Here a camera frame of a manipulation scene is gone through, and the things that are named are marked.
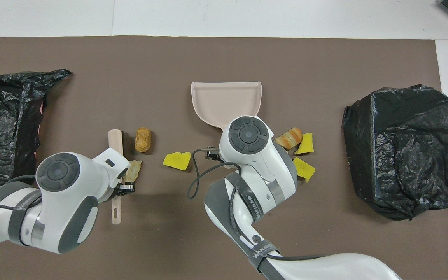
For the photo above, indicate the black bag-lined bin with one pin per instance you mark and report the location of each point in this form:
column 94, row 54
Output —
column 2, row 116
column 383, row 155

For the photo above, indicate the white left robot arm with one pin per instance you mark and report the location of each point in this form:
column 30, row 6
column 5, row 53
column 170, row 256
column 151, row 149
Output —
column 68, row 202

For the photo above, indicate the yellow sponge with green back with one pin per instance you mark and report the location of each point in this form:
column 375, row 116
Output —
column 177, row 160

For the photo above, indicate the beige plastic dustpan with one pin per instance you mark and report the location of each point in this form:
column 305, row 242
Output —
column 224, row 101

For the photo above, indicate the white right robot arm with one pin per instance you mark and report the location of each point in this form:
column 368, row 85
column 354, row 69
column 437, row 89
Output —
column 259, row 163

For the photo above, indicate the small yellow sponge piece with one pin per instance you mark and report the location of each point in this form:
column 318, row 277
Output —
column 306, row 144

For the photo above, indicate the beige hand brush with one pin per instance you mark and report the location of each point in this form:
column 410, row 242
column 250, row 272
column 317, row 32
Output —
column 116, row 140

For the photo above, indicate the large yellow sponge piece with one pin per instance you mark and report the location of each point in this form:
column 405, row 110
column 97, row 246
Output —
column 305, row 169

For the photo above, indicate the striped toy croissant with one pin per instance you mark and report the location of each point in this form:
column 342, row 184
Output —
column 289, row 138

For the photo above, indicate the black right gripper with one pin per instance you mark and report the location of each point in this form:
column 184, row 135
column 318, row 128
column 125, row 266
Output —
column 214, row 154

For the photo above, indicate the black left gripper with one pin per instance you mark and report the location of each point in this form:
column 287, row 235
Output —
column 111, row 194

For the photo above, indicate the brown table mat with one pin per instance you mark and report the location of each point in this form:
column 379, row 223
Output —
column 224, row 58

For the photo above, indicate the brown oval bread roll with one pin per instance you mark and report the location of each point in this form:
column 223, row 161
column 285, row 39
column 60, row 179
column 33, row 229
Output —
column 143, row 140

